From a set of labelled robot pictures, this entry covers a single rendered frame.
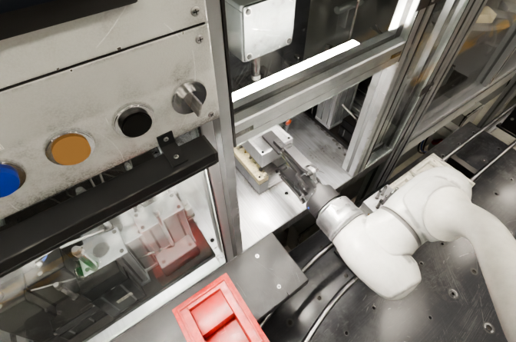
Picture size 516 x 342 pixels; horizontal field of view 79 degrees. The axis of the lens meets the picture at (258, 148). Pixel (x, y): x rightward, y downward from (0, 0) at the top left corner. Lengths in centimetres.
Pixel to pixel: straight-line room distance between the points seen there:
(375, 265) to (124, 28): 55
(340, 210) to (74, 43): 54
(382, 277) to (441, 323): 47
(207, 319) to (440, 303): 68
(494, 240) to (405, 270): 16
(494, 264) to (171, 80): 46
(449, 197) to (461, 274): 55
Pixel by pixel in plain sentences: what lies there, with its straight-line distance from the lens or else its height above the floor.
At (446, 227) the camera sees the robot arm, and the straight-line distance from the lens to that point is 65.
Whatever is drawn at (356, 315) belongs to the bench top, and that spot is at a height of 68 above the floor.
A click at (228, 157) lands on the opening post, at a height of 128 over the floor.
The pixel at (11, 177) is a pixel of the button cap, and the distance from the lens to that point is 33.
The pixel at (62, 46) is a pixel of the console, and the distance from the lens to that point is 28.
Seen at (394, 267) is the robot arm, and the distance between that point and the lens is 65.
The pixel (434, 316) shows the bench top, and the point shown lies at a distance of 109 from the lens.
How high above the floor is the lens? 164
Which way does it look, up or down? 50 degrees down
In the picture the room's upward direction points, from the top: straight up
